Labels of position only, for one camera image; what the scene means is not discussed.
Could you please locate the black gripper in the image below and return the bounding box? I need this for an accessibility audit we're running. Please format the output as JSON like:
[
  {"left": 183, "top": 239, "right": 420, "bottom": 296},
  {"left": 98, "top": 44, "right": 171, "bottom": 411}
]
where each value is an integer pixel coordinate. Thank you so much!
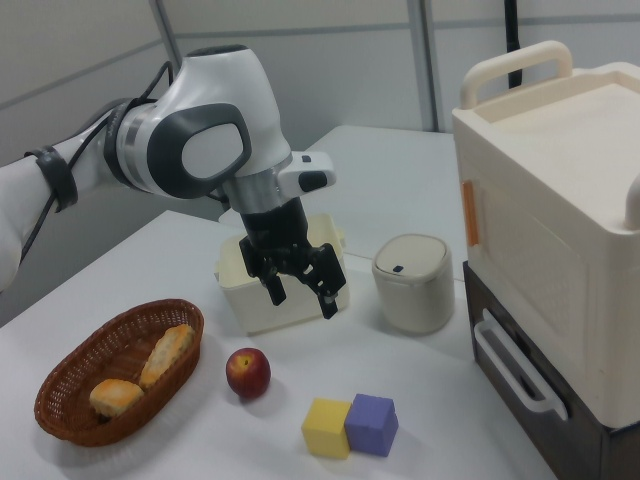
[{"left": 238, "top": 197, "right": 350, "bottom": 320}]

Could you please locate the long golden bread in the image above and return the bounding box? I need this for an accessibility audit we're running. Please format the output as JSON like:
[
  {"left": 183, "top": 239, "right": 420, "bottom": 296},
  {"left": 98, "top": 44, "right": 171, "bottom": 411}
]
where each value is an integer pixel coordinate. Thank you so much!
[{"left": 138, "top": 323, "right": 196, "bottom": 391}]

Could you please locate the round golden bread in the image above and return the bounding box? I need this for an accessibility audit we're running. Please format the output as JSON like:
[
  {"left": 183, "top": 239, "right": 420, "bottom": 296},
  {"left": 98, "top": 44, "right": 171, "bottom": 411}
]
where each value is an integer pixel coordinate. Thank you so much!
[{"left": 88, "top": 378, "right": 146, "bottom": 419}]

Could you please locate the cream plastic open box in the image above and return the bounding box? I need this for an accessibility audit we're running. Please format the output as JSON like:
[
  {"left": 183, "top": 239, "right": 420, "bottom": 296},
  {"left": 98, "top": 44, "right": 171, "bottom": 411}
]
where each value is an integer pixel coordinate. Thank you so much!
[{"left": 213, "top": 213, "right": 351, "bottom": 336}]

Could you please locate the red apple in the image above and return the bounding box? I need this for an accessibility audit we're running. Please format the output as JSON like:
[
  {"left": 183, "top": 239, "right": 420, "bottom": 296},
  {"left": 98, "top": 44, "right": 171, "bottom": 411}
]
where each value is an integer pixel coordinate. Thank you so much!
[{"left": 224, "top": 347, "right": 272, "bottom": 400}]

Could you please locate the yellow foam cube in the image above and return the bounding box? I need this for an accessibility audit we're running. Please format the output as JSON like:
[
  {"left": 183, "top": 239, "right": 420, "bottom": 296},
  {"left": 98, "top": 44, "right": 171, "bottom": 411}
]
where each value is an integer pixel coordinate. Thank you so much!
[{"left": 300, "top": 397, "right": 354, "bottom": 460}]

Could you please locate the purple foam cube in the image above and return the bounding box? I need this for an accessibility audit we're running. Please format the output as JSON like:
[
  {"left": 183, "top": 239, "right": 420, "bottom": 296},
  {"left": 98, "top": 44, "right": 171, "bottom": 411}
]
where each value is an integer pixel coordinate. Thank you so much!
[{"left": 343, "top": 393, "right": 400, "bottom": 459}]

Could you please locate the brown woven oval basket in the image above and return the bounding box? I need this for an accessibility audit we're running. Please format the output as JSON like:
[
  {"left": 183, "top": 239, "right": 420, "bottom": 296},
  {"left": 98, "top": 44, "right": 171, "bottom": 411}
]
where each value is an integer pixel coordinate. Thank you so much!
[{"left": 34, "top": 298, "right": 206, "bottom": 448}]

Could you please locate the black monitor stand pole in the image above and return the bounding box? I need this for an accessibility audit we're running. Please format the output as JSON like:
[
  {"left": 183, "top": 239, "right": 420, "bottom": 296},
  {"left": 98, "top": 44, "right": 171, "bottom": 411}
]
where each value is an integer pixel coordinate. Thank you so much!
[{"left": 501, "top": 0, "right": 525, "bottom": 89}]

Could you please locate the dark brown drawer unit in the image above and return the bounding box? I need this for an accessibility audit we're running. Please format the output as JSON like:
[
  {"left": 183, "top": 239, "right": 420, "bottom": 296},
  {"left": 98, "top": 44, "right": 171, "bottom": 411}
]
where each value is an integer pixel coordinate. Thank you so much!
[{"left": 462, "top": 260, "right": 640, "bottom": 480}]

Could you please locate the orange cabinet door handle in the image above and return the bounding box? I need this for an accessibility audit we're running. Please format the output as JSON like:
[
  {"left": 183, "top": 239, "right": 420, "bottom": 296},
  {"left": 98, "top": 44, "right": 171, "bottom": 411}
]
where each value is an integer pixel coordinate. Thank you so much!
[{"left": 462, "top": 180, "right": 481, "bottom": 247}]

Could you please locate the white drawer handle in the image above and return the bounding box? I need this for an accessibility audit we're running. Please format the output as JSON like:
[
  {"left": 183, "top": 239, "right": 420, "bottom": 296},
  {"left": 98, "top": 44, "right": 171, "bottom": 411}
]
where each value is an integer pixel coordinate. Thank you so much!
[{"left": 473, "top": 319, "right": 569, "bottom": 422}]

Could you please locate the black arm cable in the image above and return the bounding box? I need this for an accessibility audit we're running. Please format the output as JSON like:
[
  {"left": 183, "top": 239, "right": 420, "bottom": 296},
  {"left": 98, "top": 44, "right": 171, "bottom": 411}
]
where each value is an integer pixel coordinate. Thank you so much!
[{"left": 17, "top": 60, "right": 176, "bottom": 266}]

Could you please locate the grey partition post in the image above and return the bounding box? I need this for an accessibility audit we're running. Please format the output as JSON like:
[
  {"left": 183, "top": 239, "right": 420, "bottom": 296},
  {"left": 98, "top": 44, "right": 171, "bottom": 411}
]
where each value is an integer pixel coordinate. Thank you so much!
[{"left": 412, "top": 0, "right": 449, "bottom": 134}]

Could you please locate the cream toy cabinet with handles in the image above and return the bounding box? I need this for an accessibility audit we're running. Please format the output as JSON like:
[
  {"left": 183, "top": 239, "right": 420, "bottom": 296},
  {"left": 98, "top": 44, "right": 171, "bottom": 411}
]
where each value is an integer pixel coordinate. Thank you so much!
[{"left": 451, "top": 40, "right": 640, "bottom": 429}]

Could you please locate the black velcro cable strap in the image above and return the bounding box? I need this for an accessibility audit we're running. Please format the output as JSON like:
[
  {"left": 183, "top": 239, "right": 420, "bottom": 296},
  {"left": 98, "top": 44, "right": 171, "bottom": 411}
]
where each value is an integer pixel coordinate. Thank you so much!
[{"left": 27, "top": 145, "right": 79, "bottom": 214}]

